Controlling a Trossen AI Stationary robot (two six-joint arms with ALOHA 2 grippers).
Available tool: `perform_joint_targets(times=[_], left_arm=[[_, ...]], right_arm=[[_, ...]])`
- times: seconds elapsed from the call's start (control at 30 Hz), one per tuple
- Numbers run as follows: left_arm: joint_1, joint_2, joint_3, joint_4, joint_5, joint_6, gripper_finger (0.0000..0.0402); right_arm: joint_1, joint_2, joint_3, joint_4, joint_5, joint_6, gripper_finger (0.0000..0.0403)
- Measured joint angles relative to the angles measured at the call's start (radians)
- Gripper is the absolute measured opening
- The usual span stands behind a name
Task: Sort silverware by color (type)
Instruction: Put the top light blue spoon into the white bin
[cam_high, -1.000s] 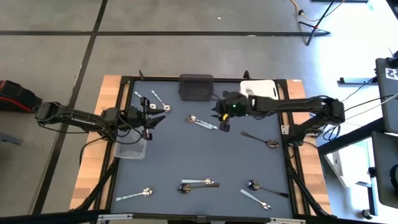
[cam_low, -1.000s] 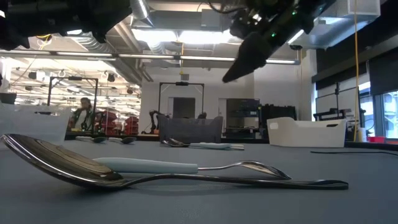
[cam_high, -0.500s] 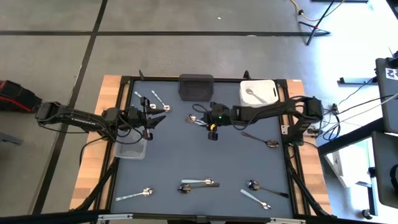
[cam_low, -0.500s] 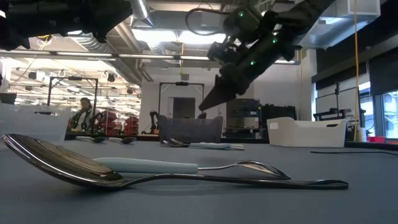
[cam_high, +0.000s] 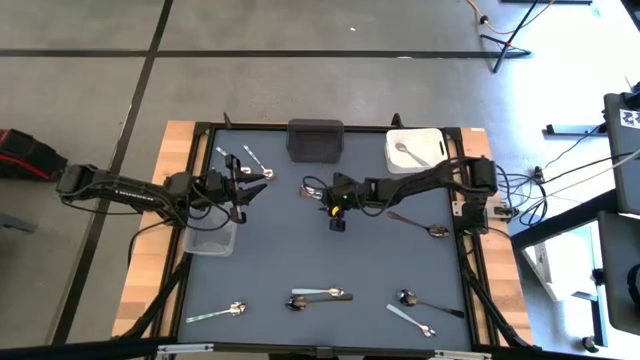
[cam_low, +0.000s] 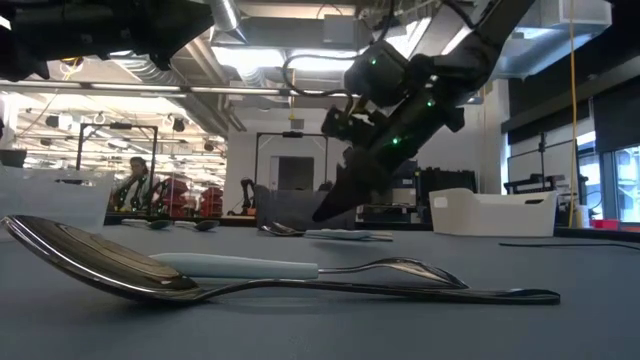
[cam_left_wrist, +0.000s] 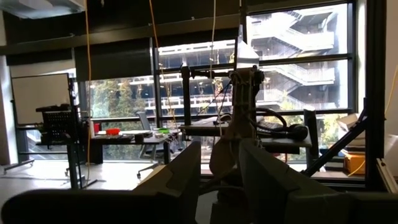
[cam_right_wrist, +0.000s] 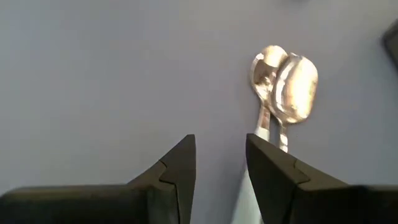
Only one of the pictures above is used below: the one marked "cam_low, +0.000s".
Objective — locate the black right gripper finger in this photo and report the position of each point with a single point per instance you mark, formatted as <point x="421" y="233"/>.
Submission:
<point x="360" y="182"/>

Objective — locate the silver metal spoon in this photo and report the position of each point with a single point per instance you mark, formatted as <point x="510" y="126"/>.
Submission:
<point x="100" y="265"/>

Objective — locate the black background robot arm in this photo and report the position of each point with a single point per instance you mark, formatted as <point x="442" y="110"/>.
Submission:
<point x="247" y="195"/>

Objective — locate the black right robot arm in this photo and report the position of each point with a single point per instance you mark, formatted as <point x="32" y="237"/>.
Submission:
<point x="500" y="30"/>

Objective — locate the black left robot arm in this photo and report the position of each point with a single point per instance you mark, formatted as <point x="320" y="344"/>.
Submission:
<point x="100" y="25"/>

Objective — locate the black storage crates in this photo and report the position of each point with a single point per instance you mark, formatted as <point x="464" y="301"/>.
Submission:
<point x="450" y="185"/>

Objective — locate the dark grey plastic bin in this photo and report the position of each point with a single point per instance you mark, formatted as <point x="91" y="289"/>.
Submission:
<point x="285" y="205"/>

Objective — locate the white plastic bin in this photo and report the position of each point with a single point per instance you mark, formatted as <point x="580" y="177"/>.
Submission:
<point x="490" y="215"/>

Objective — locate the white cup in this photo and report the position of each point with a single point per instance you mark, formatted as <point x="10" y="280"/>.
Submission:
<point x="582" y="217"/>

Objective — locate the red tray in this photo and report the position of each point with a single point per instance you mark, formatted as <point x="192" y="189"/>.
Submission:
<point x="605" y="224"/>

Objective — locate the person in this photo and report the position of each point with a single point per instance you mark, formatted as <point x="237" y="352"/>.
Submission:
<point x="135" y="187"/>

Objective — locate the clear plastic bin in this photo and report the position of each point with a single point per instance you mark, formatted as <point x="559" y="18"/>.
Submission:
<point x="50" y="200"/>

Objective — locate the black container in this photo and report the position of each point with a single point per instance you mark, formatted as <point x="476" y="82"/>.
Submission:
<point x="12" y="159"/>

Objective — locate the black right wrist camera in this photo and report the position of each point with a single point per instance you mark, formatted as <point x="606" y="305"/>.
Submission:
<point x="350" y="127"/>

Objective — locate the black metal station frame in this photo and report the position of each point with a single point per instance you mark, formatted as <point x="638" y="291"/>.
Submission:
<point x="154" y="165"/>
<point x="292" y="134"/>

